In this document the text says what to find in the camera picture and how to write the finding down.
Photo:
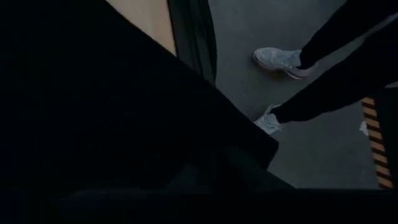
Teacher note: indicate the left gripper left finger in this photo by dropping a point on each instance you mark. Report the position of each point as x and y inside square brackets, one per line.
[199, 179]

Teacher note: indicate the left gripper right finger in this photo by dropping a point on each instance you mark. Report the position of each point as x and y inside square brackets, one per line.
[248, 174]

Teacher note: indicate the black cloth garment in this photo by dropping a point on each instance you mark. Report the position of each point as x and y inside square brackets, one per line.
[93, 109]

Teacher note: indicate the person's shoe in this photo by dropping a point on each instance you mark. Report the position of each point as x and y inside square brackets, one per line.
[276, 59]
[269, 123]

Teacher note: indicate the person's leg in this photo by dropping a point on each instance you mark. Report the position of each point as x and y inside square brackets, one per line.
[335, 87]
[342, 31]

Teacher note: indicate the white paper scrap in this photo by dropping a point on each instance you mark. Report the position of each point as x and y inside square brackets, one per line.
[363, 128]

